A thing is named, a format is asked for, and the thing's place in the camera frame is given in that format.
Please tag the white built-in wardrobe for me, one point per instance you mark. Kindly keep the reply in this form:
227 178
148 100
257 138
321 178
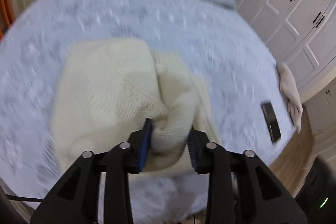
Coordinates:
300 33

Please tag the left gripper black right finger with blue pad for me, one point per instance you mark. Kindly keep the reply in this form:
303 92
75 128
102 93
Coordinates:
242 189

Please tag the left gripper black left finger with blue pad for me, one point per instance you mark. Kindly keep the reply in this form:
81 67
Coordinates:
74 198

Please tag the beige garment on bed edge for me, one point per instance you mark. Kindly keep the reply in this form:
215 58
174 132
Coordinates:
290 92

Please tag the cream knit cardigan red buttons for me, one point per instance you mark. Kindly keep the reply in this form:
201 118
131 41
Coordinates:
109 88

